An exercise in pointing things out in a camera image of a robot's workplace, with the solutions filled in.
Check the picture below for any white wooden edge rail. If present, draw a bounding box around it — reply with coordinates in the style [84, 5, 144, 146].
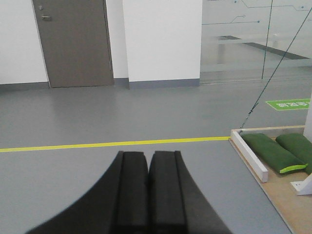
[229, 130, 269, 183]

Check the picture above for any green floor sign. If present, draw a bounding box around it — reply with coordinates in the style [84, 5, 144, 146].
[266, 98, 310, 111]

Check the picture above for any dark green guy rope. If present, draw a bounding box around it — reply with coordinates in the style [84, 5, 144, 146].
[239, 9, 312, 130]

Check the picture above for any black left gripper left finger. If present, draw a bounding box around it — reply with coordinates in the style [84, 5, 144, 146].
[29, 151, 148, 234]

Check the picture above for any grey brown door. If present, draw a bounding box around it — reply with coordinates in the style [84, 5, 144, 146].
[33, 0, 114, 88]

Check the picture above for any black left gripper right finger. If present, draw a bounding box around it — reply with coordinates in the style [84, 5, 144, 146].
[149, 151, 231, 234]

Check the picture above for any white diagonal brace bracket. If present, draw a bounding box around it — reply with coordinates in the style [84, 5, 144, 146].
[291, 174, 312, 195]

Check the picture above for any blue door platform plywood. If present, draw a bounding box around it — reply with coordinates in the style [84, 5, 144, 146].
[239, 125, 312, 234]

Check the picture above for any green sandbag by panel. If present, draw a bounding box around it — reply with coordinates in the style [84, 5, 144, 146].
[275, 133, 312, 174]

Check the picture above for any green sandbag near rail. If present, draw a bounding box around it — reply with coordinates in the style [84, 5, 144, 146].
[241, 134, 308, 174]

